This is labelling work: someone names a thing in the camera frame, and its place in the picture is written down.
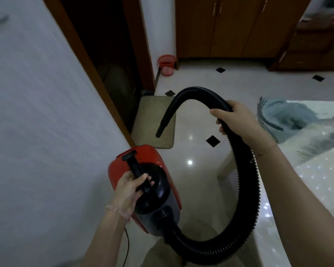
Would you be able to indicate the person's right hand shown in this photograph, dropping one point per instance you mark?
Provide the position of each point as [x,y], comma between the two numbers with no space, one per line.
[242,122]

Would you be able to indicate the person's left hand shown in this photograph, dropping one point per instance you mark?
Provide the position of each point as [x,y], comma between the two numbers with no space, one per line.
[125,191]

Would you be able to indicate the person's right fingers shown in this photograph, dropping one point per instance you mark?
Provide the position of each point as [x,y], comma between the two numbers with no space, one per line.
[220,112]

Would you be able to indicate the person's left fingers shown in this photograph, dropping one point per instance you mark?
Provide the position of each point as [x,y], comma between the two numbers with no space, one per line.
[140,182]

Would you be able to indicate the red canister vacuum cleaner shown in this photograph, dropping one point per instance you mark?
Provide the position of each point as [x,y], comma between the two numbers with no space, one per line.
[147,155]

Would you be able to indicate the person's left forearm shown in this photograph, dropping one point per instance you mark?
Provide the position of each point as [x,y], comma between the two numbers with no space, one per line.
[105,241]

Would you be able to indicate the person's right forearm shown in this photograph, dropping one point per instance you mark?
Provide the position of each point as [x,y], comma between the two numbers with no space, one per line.
[295,205]

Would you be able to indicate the beige floor mat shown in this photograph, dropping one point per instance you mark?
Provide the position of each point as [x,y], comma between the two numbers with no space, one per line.
[153,119]

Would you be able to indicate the blue-grey crumpled cloth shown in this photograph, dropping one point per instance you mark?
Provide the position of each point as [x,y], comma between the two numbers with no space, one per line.
[289,116]

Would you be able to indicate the red plastic waste bin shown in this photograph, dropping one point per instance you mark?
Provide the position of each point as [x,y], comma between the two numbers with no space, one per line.
[167,65]

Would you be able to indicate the brown wooden wardrobe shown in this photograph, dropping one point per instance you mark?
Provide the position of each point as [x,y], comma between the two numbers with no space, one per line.
[228,27]

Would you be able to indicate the brown wooden drawer chest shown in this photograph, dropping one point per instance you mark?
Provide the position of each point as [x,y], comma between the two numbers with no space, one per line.
[311,50]

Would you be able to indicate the brown wooden door frame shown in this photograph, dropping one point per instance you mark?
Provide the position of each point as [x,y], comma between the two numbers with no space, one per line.
[80,52]

